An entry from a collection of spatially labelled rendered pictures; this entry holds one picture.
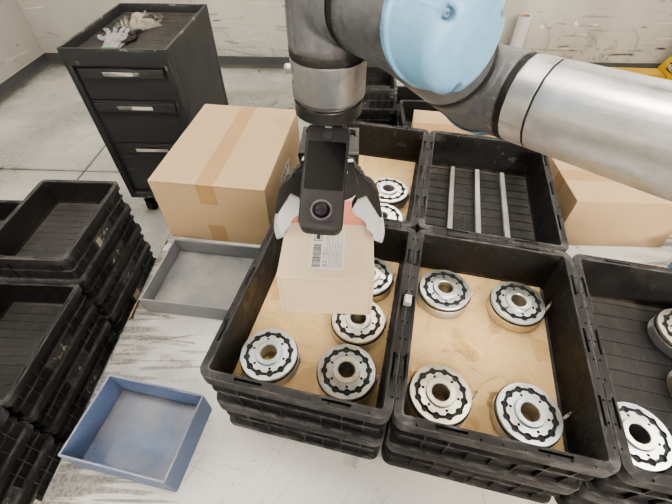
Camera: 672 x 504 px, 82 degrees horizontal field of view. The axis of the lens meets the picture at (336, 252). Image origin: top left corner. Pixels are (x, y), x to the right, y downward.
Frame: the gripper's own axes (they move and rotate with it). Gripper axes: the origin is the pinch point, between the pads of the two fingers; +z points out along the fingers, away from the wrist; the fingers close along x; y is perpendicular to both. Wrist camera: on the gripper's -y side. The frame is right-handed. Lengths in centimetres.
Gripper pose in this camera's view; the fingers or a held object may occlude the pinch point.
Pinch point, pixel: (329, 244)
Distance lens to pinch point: 53.5
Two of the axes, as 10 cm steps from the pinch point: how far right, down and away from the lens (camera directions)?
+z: 0.0, 6.8, 7.4
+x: -10.0, -0.4, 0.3
